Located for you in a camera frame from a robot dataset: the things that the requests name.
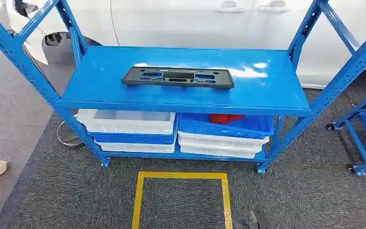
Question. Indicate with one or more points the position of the blue metal shelf rack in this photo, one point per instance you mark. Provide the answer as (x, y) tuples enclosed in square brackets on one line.
[(186, 98)]

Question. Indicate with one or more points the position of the yellow tape square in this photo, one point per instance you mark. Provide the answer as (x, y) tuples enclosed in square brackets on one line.
[(138, 202)]

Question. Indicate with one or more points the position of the black plastic mounting plate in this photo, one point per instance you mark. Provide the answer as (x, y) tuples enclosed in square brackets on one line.
[(132, 79)]

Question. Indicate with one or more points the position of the blue plastic bin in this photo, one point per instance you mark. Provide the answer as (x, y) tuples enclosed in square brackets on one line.
[(221, 129)]

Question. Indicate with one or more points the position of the white car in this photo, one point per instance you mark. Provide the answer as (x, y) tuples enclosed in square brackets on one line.
[(186, 25)]

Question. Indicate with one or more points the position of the clear white plastic bin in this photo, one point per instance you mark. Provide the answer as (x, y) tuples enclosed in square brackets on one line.
[(126, 124), (217, 152), (135, 147), (221, 142)]

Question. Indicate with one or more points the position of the round metal base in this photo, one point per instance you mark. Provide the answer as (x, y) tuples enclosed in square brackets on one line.
[(67, 137)]

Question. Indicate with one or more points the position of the red item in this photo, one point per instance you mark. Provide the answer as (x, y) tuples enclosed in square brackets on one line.
[(225, 118)]

